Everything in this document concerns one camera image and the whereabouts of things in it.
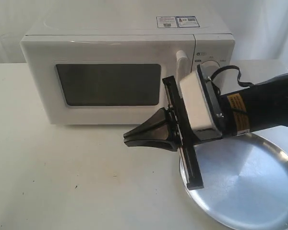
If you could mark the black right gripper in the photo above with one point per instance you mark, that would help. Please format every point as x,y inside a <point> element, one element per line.
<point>171,123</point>

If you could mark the white microwave door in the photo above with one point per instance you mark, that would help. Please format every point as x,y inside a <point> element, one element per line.
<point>104,79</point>

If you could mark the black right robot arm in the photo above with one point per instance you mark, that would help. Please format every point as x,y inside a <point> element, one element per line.
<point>256,107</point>

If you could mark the white microwave oven body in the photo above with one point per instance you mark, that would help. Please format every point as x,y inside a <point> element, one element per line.
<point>213,39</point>

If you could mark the upper white control knob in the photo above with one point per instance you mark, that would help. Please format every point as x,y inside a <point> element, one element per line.
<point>210,66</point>

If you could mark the round stainless steel plate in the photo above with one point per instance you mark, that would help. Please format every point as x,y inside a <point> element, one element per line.
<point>245,183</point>

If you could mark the blue white label sticker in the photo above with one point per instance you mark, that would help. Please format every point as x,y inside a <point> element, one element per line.
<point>177,22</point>

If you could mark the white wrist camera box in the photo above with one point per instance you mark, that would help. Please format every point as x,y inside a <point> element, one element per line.
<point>201,103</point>

